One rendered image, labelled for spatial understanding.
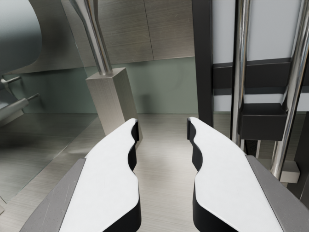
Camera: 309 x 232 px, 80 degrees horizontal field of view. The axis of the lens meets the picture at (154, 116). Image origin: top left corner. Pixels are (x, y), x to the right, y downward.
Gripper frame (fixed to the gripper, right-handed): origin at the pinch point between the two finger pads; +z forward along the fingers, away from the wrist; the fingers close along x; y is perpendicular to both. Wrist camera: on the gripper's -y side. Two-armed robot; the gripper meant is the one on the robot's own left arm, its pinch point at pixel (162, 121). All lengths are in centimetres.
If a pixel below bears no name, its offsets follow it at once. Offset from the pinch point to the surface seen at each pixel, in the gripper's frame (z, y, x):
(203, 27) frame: 11.1, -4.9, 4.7
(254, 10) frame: 12.8, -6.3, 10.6
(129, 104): 42.1, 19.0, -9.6
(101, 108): 39.1, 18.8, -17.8
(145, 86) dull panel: 64, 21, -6
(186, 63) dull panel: 58, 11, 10
